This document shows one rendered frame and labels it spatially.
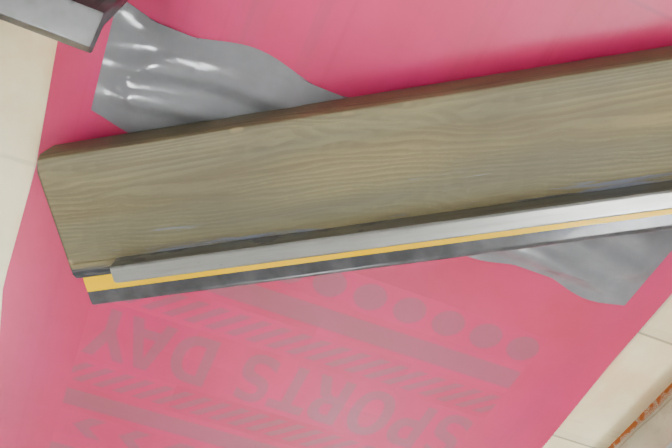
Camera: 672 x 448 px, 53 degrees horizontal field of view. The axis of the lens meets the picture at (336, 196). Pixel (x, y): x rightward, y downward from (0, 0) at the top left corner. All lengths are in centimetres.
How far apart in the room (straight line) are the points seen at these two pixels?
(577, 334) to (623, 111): 19
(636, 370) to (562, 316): 8
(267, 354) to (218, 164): 18
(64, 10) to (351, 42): 14
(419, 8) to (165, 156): 16
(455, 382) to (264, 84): 27
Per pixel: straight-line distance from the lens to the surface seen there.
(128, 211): 39
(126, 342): 51
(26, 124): 43
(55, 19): 32
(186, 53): 38
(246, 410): 55
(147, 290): 43
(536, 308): 48
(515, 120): 36
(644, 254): 47
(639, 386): 56
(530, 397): 54
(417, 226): 36
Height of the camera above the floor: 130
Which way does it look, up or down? 58 degrees down
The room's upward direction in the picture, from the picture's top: 178 degrees counter-clockwise
